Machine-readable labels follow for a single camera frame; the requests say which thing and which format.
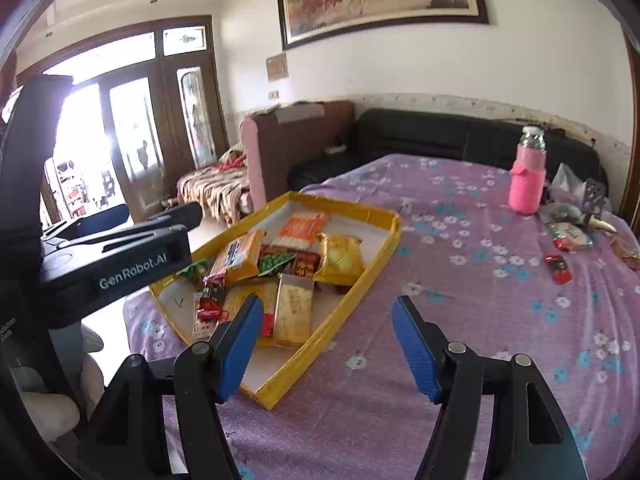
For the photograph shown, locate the orange yellow barcode packet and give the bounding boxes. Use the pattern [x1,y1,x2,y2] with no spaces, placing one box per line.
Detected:
[204,230,266,286]

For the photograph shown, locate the pink sleeved thermos bottle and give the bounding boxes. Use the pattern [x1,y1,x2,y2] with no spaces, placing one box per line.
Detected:
[508,125,547,216]

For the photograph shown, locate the dark red long packet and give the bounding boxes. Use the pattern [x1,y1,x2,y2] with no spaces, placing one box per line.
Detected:
[196,280,229,323]

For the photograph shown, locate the brown red snack packet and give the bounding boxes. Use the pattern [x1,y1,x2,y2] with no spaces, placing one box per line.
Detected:
[291,252,320,278]

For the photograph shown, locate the olive green snack packet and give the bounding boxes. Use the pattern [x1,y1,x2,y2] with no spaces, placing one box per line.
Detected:
[177,260,208,286]

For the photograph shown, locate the pale yellow biscuit packet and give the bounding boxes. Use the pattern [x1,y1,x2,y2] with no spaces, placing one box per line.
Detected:
[273,274,314,349]

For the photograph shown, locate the orange cracker packet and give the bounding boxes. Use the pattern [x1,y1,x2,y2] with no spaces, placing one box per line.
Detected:
[271,210,329,250]

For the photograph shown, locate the green pea snack packet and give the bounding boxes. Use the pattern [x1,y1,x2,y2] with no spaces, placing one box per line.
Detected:
[257,252,296,278]

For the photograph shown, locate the clear plastic bag clutter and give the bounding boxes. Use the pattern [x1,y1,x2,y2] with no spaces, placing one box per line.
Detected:
[538,162,617,234]

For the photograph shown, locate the patterned blanket couch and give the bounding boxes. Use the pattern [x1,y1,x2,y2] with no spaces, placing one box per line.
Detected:
[177,144,254,226]

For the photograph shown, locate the golden yellow cake packet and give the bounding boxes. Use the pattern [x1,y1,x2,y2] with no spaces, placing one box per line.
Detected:
[314,232,364,286]

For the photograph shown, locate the purple floral tablecloth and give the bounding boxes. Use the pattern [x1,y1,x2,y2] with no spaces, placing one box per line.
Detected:
[121,152,640,480]

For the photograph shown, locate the black leather sofa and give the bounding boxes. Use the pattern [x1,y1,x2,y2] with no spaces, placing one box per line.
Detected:
[286,107,609,201]

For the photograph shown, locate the white red small sachet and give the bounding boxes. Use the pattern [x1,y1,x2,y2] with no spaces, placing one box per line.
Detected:
[192,309,220,341]

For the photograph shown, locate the wooden glass door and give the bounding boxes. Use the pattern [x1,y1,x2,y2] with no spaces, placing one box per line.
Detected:
[17,15,230,222]

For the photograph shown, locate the yellow cardboard tray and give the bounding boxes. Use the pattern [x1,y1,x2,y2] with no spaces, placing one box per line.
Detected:
[150,192,400,410]

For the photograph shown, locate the brown pink armchair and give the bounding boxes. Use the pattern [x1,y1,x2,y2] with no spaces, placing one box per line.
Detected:
[240,100,355,210]

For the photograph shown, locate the yellow round label cracker packet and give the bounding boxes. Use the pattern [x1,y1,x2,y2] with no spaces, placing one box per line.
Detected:
[221,282,279,340]

